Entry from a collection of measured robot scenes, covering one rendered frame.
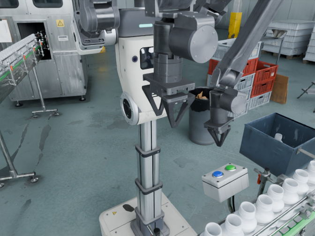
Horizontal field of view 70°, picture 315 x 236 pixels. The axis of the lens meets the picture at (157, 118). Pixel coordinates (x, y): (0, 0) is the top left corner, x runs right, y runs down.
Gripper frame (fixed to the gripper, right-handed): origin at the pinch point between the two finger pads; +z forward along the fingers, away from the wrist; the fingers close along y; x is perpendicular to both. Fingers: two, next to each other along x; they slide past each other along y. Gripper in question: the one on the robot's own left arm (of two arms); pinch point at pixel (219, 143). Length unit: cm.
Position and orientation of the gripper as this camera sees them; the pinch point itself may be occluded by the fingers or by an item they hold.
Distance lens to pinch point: 84.6
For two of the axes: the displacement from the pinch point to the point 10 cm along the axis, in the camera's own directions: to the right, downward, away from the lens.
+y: 7.0, -3.2, 6.4
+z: 1.1, 9.3, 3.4
